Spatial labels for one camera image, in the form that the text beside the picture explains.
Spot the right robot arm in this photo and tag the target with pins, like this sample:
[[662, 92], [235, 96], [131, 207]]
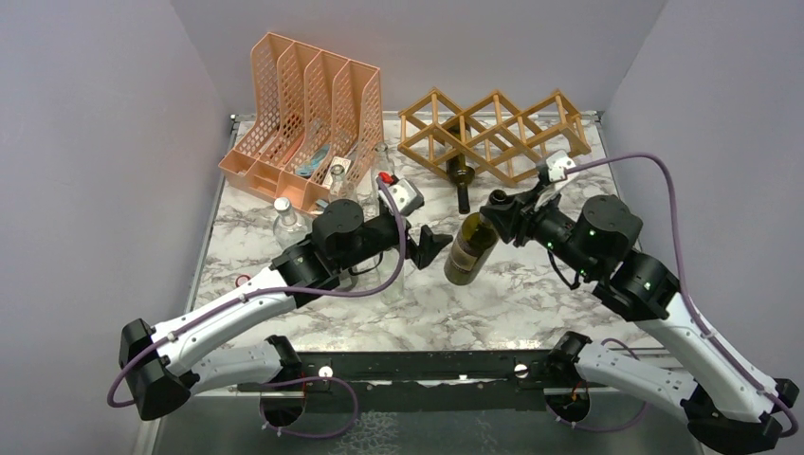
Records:
[[725, 403]]

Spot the green wine bottle dark neck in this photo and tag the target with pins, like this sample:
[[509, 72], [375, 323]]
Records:
[[461, 176]]

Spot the clear bottle near organizer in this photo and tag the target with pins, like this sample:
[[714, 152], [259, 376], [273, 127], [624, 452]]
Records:
[[340, 187]]

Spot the green wine bottle silver foil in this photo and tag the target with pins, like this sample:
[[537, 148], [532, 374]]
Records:
[[471, 247]]

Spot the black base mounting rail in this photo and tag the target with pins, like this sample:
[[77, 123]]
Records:
[[432, 381]]

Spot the wooden wine rack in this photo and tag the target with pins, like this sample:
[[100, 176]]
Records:
[[493, 135]]

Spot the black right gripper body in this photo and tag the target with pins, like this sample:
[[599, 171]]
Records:
[[554, 229]]

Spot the clear square glass bottle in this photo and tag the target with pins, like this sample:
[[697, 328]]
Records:
[[382, 163]]

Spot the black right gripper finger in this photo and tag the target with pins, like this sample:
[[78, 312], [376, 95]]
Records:
[[559, 182], [510, 220]]

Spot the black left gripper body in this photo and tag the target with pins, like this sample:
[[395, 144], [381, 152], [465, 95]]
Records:
[[385, 238]]

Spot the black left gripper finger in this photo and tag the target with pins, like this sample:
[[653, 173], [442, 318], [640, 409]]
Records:
[[384, 219], [428, 247]]

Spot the clear round bottle silver cap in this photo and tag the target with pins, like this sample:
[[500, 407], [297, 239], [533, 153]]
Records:
[[289, 226]]

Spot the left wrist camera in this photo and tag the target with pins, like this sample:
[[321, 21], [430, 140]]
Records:
[[403, 192]]

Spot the clear glass bottle front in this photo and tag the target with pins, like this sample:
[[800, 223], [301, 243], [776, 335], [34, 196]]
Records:
[[394, 293]]

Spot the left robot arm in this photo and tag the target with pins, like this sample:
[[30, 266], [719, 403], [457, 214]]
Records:
[[163, 365]]

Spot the orange plastic file organizer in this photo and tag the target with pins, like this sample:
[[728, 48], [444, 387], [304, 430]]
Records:
[[313, 107]]

